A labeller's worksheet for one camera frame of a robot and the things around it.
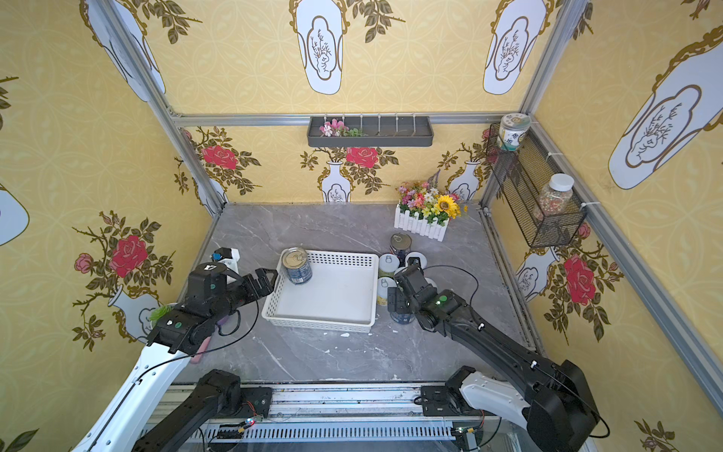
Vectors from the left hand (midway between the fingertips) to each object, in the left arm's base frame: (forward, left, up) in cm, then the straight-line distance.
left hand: (254, 276), depth 76 cm
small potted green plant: (-5, +28, -10) cm, 30 cm away
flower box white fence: (+28, -51, -5) cm, 58 cm away
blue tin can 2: (-7, -41, -15) cm, 44 cm away
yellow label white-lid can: (+3, -36, -14) cm, 39 cm away
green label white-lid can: (+11, -38, -14) cm, 42 cm away
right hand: (-1, -43, -10) cm, 44 cm away
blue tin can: (+12, -7, -11) cm, 18 cm away
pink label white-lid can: (+15, -48, -14) cm, 53 cm away
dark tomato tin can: (+18, -43, -9) cm, 47 cm away
